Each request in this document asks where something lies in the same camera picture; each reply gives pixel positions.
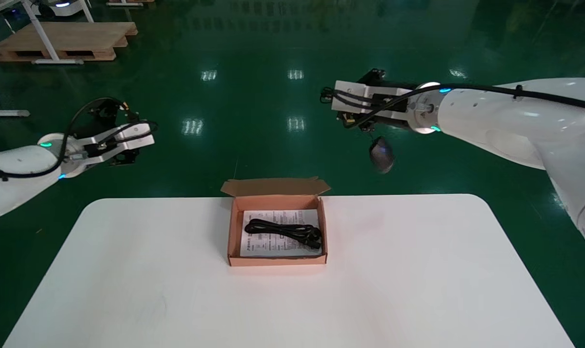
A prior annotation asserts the white printed manual sheet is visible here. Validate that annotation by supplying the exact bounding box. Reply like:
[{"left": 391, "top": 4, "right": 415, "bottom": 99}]
[{"left": 240, "top": 209, "right": 322, "bottom": 257}]

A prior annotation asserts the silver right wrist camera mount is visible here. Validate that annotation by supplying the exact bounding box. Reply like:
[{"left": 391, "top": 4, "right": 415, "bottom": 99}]
[{"left": 333, "top": 80, "right": 370, "bottom": 116}]

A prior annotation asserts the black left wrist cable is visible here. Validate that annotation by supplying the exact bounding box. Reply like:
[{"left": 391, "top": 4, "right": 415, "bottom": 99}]
[{"left": 0, "top": 97, "right": 158, "bottom": 180}]

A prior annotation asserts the black wired computer mouse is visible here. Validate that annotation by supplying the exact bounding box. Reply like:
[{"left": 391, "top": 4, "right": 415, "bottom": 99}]
[{"left": 367, "top": 127, "right": 395, "bottom": 174}]

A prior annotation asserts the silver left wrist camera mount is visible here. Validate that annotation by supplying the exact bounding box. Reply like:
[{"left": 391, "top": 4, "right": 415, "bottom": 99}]
[{"left": 121, "top": 123, "right": 156, "bottom": 151}]

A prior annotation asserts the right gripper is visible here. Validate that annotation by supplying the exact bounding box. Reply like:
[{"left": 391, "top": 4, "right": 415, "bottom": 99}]
[{"left": 338, "top": 69, "right": 414, "bottom": 132}]

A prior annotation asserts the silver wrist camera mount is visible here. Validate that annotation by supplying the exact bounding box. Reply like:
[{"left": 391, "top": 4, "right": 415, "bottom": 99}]
[
  {"left": 333, "top": 80, "right": 370, "bottom": 116},
  {"left": 121, "top": 123, "right": 156, "bottom": 151}
]

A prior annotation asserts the white metal table frame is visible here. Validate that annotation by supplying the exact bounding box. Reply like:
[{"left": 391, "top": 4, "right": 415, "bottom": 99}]
[{"left": 0, "top": 0, "right": 96, "bottom": 65}]

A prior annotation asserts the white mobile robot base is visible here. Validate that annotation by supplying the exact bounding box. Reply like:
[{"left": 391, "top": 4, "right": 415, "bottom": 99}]
[{"left": 34, "top": 0, "right": 83, "bottom": 17}]

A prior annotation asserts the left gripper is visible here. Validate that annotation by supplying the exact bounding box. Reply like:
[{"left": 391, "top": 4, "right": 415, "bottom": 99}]
[{"left": 65, "top": 99, "right": 139, "bottom": 170}]

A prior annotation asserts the black power cord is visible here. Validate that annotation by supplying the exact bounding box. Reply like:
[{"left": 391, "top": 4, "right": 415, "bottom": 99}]
[{"left": 244, "top": 218, "right": 323, "bottom": 250}]

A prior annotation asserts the brown cardboard storage box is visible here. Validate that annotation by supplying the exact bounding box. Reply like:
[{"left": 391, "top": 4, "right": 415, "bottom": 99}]
[{"left": 221, "top": 177, "right": 331, "bottom": 267}]

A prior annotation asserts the white metal table foot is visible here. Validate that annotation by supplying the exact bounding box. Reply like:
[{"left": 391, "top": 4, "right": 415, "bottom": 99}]
[{"left": 0, "top": 94, "right": 30, "bottom": 117}]

